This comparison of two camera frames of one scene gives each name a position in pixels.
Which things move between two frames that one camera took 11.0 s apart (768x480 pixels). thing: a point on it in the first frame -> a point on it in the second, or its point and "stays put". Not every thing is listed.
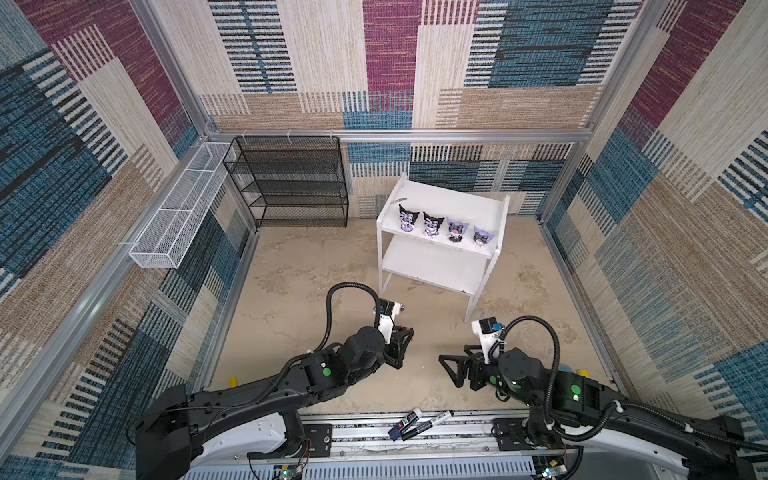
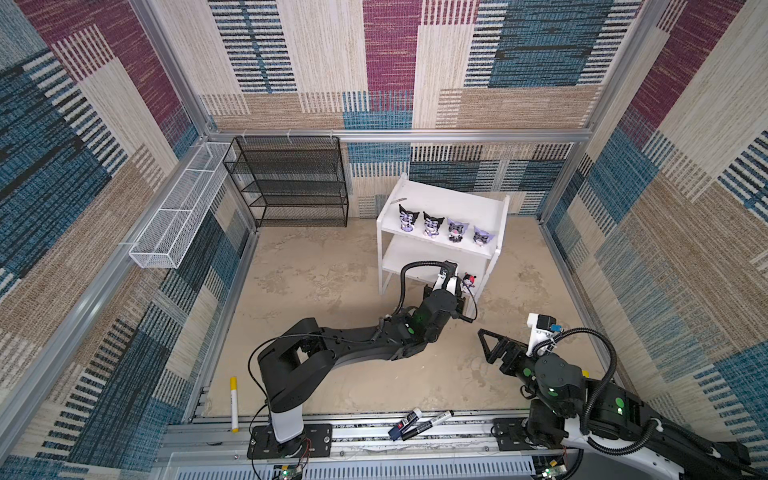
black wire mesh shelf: x=291 y=181 stays put
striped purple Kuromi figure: x=432 y=224 stays put
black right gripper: x=474 y=362 -> x=514 y=348
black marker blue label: x=413 y=416 stays put
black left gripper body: x=392 y=355 -> x=456 y=311
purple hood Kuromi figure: x=481 y=237 stays put
